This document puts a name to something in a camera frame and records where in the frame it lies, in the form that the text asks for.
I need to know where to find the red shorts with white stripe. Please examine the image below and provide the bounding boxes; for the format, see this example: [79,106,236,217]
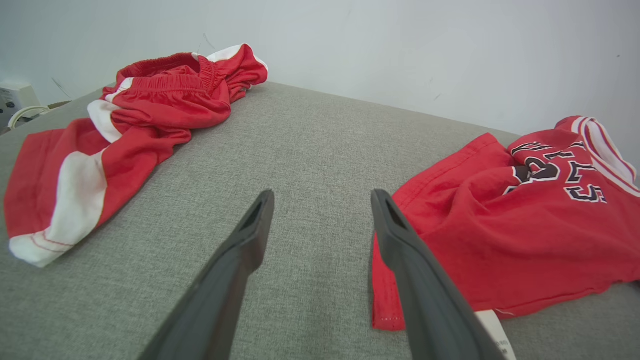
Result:
[4,43,269,268]

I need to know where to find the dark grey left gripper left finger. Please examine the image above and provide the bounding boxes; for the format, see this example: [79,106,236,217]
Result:
[137,189,276,360]

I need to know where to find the red jersey with white trim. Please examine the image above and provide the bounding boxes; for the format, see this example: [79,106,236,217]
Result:
[371,116,640,360]

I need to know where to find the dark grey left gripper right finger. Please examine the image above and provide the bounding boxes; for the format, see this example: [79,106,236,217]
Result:
[371,189,506,360]

